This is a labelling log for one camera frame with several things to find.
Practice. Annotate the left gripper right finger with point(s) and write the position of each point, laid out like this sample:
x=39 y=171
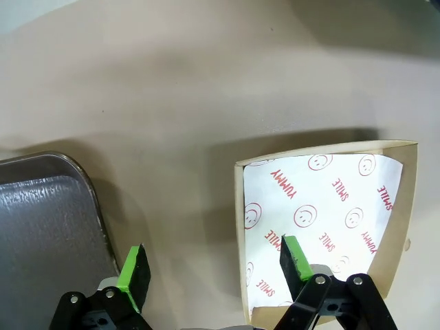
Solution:
x=309 y=302

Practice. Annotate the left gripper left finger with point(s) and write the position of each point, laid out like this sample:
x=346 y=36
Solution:
x=132 y=285

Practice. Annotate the white smiley print paper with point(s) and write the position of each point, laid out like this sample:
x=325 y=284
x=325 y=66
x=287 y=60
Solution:
x=319 y=199

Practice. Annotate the brown cardboard box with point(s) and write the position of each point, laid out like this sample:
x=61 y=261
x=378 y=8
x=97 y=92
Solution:
x=404 y=213

